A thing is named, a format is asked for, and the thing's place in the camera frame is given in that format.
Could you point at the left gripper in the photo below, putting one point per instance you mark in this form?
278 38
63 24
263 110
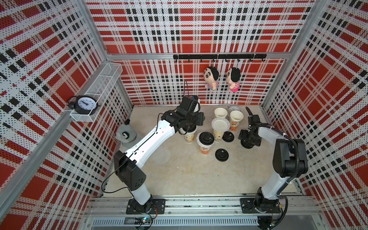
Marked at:
200 118

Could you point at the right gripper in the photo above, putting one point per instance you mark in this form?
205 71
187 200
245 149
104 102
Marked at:
243 135

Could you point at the paper milk tea cup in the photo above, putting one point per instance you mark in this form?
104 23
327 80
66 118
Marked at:
205 149
218 135
189 138

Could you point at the black lid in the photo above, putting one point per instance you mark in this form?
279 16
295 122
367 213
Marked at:
221 155
228 136
246 144
206 138

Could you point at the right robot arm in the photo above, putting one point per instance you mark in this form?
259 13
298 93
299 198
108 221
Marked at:
289 161

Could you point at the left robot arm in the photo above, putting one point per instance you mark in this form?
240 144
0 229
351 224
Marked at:
128 165

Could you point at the back right paper cup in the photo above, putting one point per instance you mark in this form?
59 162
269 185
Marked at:
235 118

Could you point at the back left paper cup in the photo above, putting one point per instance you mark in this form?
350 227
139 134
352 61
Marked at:
221 112

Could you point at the black lid front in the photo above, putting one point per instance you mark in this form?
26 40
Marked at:
221 155

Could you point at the small white clock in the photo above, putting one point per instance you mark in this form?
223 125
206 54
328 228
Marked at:
234 108

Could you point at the plush doll blue striped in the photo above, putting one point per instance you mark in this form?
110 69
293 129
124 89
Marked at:
211 76

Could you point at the plush doll pink striped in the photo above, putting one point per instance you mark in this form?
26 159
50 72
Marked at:
233 79

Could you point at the grey plush toy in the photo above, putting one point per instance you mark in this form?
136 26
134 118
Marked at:
127 135

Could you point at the black round alarm clock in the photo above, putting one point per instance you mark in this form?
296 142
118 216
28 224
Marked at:
83 105

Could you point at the black hook rail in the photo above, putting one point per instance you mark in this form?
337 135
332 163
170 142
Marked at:
262 57

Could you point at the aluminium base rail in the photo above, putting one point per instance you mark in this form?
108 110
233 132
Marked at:
204 212

